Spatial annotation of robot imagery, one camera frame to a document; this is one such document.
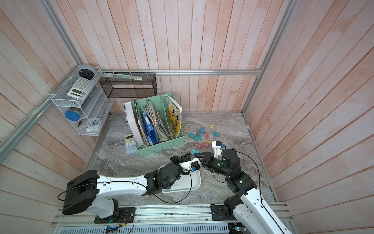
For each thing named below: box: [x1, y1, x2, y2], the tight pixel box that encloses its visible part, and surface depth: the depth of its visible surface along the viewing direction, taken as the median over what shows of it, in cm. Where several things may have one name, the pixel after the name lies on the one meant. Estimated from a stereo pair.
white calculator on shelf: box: [67, 76, 95, 99], surface depth 79 cm
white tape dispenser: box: [85, 117, 101, 135], surface depth 92 cm
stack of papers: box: [140, 99, 173, 143], surface depth 92 cm
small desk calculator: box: [124, 133, 137, 155], surface depth 102 cm
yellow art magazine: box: [164, 95, 183, 139], surface depth 94 cm
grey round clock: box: [78, 64, 96, 80], surface depth 83 cm
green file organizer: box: [130, 92, 186, 157], surface depth 94 cm
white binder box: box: [123, 101, 144, 147], surface depth 87 cm
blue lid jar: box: [64, 110, 81, 121], surface depth 78 cm
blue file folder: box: [142, 112, 159, 146], surface depth 89 cm
